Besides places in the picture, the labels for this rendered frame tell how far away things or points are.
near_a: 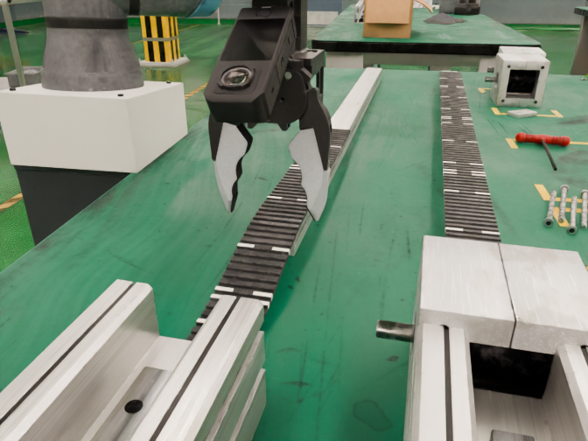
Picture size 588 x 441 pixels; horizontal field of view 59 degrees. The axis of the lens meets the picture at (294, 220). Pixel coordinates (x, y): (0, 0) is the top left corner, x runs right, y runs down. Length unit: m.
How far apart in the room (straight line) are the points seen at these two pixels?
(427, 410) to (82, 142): 0.65
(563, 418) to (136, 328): 0.24
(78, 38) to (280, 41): 0.48
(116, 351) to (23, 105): 0.57
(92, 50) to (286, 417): 0.62
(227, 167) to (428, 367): 0.29
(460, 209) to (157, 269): 0.32
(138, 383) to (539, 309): 0.22
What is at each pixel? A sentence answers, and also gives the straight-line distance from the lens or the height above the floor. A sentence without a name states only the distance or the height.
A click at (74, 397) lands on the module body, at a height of 0.85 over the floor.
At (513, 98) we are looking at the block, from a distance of 1.21.
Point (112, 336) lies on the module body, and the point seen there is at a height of 0.86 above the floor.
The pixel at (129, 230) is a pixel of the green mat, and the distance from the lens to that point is 0.61.
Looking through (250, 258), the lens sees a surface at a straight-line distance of 0.48.
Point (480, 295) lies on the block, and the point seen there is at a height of 0.87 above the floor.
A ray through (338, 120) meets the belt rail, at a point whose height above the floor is 0.81.
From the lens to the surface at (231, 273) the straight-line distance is 0.46.
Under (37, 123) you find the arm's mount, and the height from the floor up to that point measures 0.85.
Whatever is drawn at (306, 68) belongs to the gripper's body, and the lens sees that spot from 0.46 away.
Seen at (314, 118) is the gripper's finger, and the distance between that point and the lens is 0.45.
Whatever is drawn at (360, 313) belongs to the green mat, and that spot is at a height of 0.78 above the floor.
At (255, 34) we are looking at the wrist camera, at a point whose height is 1.00.
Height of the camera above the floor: 1.04
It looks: 26 degrees down
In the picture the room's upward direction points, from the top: straight up
